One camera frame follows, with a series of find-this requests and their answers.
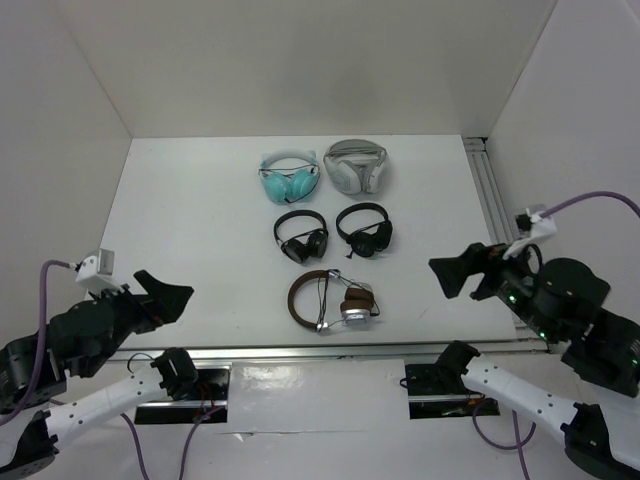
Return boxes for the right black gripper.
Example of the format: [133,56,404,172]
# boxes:
[425,231,559,340]

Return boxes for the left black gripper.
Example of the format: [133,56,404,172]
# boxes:
[81,268,194,377]

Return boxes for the brown silver headphones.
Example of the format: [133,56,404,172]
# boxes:
[287,269,381,334]

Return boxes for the black headphone cable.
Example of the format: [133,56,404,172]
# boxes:
[314,269,381,331]

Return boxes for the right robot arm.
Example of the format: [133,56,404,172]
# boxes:
[429,243,639,479]

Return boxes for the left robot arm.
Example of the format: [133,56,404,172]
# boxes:
[1,270,198,479]

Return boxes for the black headphones right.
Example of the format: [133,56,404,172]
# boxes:
[335,202,393,259]

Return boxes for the black headphones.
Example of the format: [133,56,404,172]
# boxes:
[273,209,329,264]
[335,202,393,259]

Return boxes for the grey white headphones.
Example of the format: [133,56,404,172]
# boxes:
[323,139,388,195]

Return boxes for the black headphones left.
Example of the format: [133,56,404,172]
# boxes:
[273,209,329,264]

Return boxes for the teal headphones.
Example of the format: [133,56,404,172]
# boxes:
[258,149,321,204]

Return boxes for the aluminium rail right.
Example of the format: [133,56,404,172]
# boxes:
[462,135,549,346]

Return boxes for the aluminium rail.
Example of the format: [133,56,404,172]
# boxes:
[114,339,546,364]
[462,135,549,346]

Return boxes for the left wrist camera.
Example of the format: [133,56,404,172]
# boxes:
[76,248,122,296]

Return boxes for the aluminium rail front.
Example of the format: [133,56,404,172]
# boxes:
[114,339,546,364]

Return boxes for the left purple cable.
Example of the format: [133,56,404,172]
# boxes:
[0,259,81,426]

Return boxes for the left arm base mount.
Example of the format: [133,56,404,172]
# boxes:
[134,363,231,426]

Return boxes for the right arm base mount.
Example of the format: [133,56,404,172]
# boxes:
[399,363,500,420]

